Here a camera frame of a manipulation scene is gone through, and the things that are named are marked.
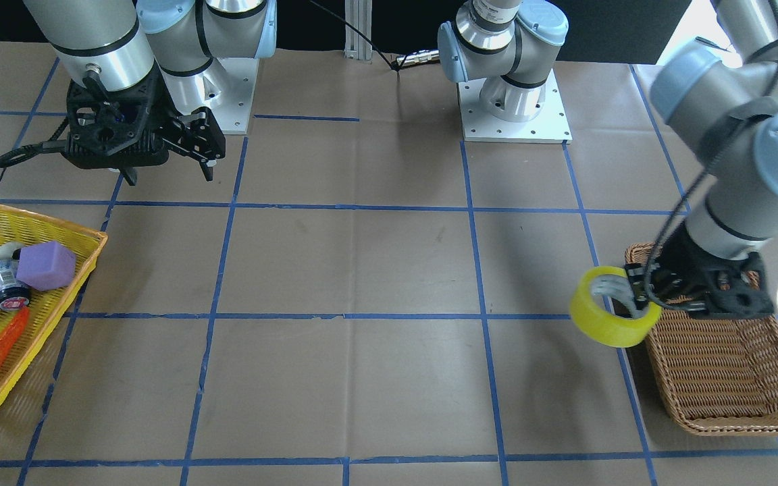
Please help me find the brown wicker basket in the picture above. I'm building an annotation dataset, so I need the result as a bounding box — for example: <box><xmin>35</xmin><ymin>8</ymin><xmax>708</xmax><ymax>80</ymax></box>
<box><xmin>624</xmin><ymin>242</ymin><xmax>778</xmax><ymax>436</ymax></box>

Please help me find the small labelled jar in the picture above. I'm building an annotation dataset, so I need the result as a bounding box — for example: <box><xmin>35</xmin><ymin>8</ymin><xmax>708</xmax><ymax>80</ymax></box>
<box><xmin>0</xmin><ymin>259</ymin><xmax>31</xmax><ymax>311</ymax></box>

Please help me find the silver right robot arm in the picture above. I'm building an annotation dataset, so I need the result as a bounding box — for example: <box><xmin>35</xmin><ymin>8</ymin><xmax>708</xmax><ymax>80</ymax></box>
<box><xmin>0</xmin><ymin>1</ymin><xmax>278</xmax><ymax>186</ymax></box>

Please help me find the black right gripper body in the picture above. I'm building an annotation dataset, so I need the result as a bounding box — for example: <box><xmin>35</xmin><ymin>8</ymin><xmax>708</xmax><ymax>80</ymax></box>
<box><xmin>63</xmin><ymin>65</ymin><xmax>181</xmax><ymax>169</ymax></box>

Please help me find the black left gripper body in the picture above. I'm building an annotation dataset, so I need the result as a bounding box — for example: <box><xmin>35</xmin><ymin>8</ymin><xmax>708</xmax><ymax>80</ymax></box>
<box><xmin>625</xmin><ymin>225</ymin><xmax>775</xmax><ymax>320</ymax></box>

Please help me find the yellow tape roll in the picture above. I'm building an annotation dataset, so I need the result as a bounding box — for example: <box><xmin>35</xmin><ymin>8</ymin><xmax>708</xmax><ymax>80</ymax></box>
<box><xmin>569</xmin><ymin>267</ymin><xmax>662</xmax><ymax>348</ymax></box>

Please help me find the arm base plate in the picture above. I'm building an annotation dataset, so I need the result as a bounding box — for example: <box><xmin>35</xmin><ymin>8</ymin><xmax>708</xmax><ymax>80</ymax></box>
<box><xmin>457</xmin><ymin>71</ymin><xmax>573</xmax><ymax>144</ymax></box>
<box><xmin>211</xmin><ymin>58</ymin><xmax>260</xmax><ymax>135</ymax></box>

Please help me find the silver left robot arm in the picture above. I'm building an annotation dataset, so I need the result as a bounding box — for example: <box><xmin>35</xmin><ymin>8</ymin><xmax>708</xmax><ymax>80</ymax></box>
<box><xmin>625</xmin><ymin>1</ymin><xmax>778</xmax><ymax>320</ymax></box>

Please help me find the yellow plastic basket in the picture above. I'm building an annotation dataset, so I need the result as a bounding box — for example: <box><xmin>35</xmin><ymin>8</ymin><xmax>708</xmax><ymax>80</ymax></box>
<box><xmin>0</xmin><ymin>197</ymin><xmax>109</xmax><ymax>448</ymax></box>

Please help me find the purple cube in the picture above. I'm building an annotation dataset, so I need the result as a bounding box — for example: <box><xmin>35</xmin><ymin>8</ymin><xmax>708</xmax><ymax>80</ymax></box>
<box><xmin>16</xmin><ymin>241</ymin><xmax>76</xmax><ymax>290</ymax></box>

